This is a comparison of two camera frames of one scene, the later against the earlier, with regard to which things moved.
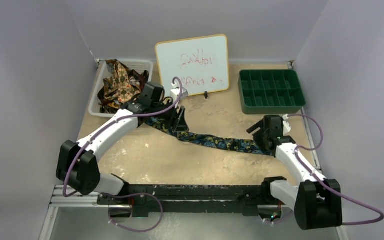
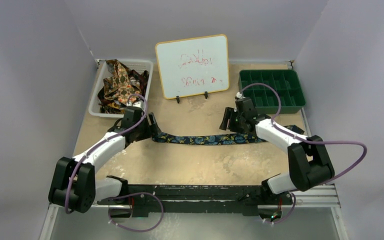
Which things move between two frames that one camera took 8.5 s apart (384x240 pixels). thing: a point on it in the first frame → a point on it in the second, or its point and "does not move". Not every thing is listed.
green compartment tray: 266,91 does not move
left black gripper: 177,121 → 151,130
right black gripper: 259,133 → 230,117
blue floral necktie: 248,146 → 216,139
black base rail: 210,199 does not move
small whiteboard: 201,63 does not move
